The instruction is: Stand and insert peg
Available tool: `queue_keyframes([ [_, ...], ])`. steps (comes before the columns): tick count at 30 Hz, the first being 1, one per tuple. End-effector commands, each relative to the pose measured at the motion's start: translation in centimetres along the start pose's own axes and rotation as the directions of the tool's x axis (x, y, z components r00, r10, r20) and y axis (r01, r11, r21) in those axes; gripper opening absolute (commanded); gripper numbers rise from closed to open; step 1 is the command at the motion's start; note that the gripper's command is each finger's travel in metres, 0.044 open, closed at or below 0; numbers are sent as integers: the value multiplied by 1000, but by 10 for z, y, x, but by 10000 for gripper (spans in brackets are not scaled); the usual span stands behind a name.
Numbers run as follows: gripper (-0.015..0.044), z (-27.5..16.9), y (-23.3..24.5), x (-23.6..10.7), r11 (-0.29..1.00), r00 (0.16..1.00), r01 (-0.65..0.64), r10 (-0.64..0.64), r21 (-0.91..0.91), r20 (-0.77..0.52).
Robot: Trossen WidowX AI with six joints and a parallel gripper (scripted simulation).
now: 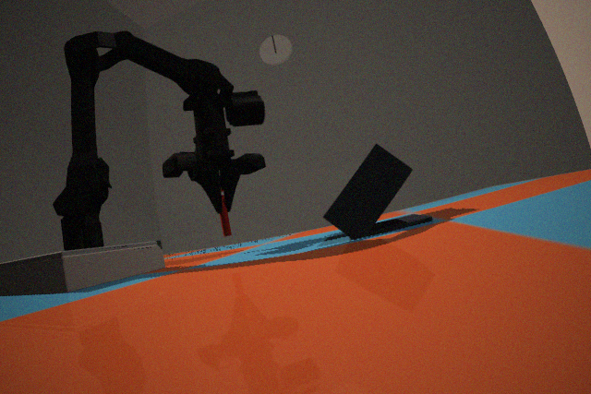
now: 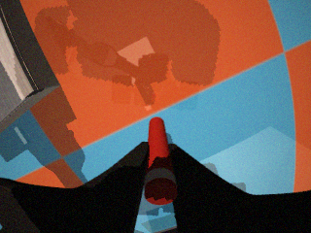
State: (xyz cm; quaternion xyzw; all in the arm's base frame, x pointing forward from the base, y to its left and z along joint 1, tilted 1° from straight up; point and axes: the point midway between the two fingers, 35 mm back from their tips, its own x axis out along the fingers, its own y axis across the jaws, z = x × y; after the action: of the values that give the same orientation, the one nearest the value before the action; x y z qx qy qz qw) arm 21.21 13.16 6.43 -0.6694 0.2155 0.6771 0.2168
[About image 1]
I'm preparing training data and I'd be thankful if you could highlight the red peg with white band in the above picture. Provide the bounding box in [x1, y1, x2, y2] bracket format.
[220, 190, 232, 237]

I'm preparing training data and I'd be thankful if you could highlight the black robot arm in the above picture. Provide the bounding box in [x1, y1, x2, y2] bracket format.
[53, 30, 265, 251]

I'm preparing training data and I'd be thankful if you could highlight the grey square panel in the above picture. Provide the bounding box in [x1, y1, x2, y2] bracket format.
[323, 144, 433, 240]

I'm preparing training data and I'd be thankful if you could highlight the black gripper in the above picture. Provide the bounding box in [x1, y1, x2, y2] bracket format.
[163, 123, 266, 214]

